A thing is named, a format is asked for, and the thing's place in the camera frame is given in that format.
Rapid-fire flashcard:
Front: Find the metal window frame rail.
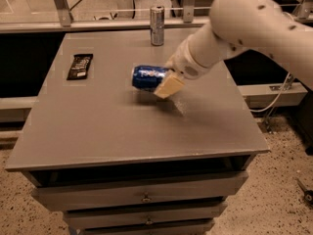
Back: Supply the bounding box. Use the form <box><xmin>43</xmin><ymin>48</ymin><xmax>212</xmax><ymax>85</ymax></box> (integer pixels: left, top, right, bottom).
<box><xmin>0</xmin><ymin>0</ymin><xmax>313</xmax><ymax>35</ymax></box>

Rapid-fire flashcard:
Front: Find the middle grey drawer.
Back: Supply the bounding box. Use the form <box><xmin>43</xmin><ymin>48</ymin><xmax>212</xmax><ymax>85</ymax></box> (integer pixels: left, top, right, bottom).
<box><xmin>64</xmin><ymin>202</ymin><xmax>227</xmax><ymax>229</ymax></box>

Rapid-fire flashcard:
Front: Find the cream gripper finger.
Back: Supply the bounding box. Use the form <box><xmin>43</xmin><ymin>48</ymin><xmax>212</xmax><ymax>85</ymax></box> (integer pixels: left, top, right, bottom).
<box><xmin>154</xmin><ymin>71</ymin><xmax>184</xmax><ymax>99</ymax></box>

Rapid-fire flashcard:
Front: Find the white cable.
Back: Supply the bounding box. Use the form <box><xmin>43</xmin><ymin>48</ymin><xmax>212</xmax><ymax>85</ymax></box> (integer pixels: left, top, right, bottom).
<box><xmin>248</xmin><ymin>71</ymin><xmax>292</xmax><ymax>114</ymax></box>

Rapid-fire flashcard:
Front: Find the silver tall energy drink can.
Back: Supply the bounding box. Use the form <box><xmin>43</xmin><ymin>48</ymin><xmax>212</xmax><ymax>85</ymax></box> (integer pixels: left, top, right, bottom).
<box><xmin>150</xmin><ymin>6</ymin><xmax>165</xmax><ymax>46</ymax></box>

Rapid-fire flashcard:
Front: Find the bottom grey drawer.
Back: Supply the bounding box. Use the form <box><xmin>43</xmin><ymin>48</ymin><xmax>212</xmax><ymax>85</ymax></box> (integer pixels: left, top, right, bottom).
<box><xmin>79</xmin><ymin>219</ymin><xmax>214</xmax><ymax>235</ymax></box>

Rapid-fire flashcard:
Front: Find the grey drawer cabinet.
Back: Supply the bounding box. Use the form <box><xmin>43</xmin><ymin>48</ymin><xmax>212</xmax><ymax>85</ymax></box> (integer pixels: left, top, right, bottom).
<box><xmin>4</xmin><ymin>26</ymin><xmax>271</xmax><ymax>235</ymax></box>

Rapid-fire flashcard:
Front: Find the black caster wheel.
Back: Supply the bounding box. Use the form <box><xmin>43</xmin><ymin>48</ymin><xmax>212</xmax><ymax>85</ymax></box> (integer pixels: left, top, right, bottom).
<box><xmin>296</xmin><ymin>178</ymin><xmax>313</xmax><ymax>205</ymax></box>

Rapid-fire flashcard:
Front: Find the top grey drawer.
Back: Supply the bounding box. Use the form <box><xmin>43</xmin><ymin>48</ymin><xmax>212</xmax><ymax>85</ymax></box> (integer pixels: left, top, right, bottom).
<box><xmin>32</xmin><ymin>171</ymin><xmax>248</xmax><ymax>212</ymax></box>

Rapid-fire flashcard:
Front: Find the black rxbar chocolate bar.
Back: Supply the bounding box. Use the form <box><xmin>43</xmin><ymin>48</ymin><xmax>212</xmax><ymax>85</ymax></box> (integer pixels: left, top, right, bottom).
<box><xmin>67</xmin><ymin>54</ymin><xmax>93</xmax><ymax>80</ymax></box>

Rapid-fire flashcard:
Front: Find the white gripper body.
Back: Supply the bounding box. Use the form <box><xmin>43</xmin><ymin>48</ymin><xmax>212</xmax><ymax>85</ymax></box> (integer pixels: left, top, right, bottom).
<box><xmin>165</xmin><ymin>39</ymin><xmax>209</xmax><ymax>80</ymax></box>

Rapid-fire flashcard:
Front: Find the grey drawer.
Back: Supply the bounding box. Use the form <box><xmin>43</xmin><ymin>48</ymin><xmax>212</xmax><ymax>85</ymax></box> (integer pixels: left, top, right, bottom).
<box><xmin>79</xmin><ymin>219</ymin><xmax>214</xmax><ymax>235</ymax></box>
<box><xmin>32</xmin><ymin>171</ymin><xmax>248</xmax><ymax>212</ymax></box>
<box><xmin>64</xmin><ymin>202</ymin><xmax>227</xmax><ymax>229</ymax></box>

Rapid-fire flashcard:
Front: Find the blue pepsi can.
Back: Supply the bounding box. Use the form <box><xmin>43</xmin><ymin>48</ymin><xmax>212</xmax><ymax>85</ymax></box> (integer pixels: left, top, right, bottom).
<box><xmin>132</xmin><ymin>65</ymin><xmax>168</xmax><ymax>91</ymax></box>

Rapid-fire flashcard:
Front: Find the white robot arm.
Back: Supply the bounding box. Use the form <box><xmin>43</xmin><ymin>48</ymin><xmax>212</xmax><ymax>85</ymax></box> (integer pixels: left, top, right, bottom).
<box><xmin>155</xmin><ymin>0</ymin><xmax>313</xmax><ymax>98</ymax></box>

